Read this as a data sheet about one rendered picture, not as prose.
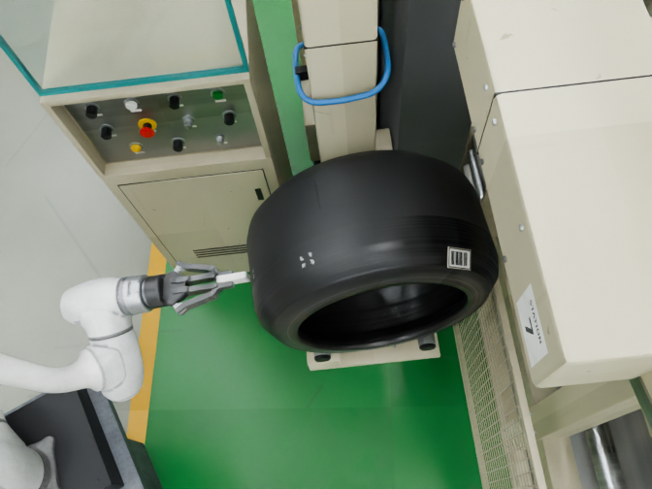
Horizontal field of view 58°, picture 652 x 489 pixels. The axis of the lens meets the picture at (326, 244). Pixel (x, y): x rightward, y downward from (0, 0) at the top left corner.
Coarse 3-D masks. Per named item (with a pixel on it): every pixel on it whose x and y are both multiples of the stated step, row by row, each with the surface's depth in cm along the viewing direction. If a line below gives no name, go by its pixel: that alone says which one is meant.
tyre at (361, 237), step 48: (288, 192) 121; (336, 192) 116; (384, 192) 115; (432, 192) 117; (288, 240) 118; (336, 240) 112; (384, 240) 110; (432, 240) 112; (480, 240) 120; (288, 288) 117; (336, 288) 113; (384, 288) 163; (432, 288) 156; (480, 288) 126; (288, 336) 132; (336, 336) 155; (384, 336) 151
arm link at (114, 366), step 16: (128, 336) 137; (80, 352) 136; (96, 352) 133; (112, 352) 134; (128, 352) 137; (0, 368) 119; (16, 368) 122; (32, 368) 124; (48, 368) 128; (64, 368) 131; (80, 368) 131; (96, 368) 132; (112, 368) 134; (128, 368) 136; (16, 384) 122; (32, 384) 124; (48, 384) 126; (64, 384) 128; (80, 384) 131; (96, 384) 133; (112, 384) 135; (128, 384) 137; (112, 400) 138
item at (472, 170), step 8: (472, 128) 152; (472, 136) 154; (472, 144) 158; (464, 152) 163; (472, 152) 160; (464, 160) 165; (472, 160) 159; (464, 168) 167; (472, 168) 158; (480, 168) 149; (472, 176) 165; (480, 176) 149; (472, 184) 164; (480, 184) 155; (480, 192) 154; (480, 200) 154; (488, 200) 148; (488, 208) 152; (488, 216) 156; (488, 224) 161; (496, 232) 166
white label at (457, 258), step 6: (450, 252) 113; (456, 252) 114; (462, 252) 115; (468, 252) 115; (450, 258) 113; (456, 258) 114; (462, 258) 114; (468, 258) 115; (450, 264) 113; (456, 264) 114; (462, 264) 114; (468, 264) 115
